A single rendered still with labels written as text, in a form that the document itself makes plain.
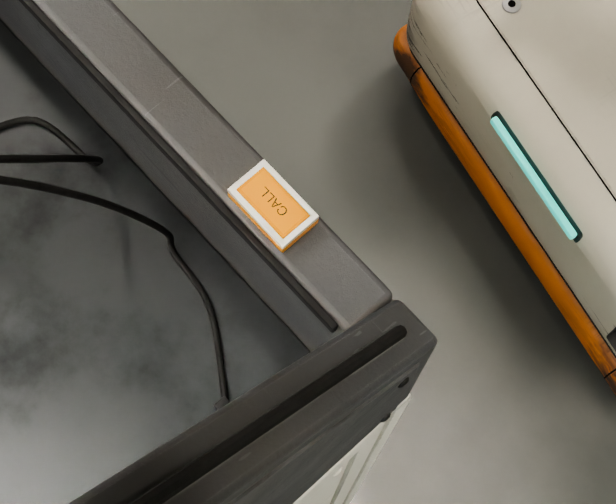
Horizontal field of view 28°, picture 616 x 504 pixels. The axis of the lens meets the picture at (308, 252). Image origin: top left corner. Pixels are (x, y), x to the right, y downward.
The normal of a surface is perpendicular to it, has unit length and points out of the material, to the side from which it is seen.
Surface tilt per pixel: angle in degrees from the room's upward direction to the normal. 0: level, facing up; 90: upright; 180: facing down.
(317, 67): 0
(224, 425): 43
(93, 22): 0
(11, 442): 0
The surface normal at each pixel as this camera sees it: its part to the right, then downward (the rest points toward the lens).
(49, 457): 0.04, -0.31
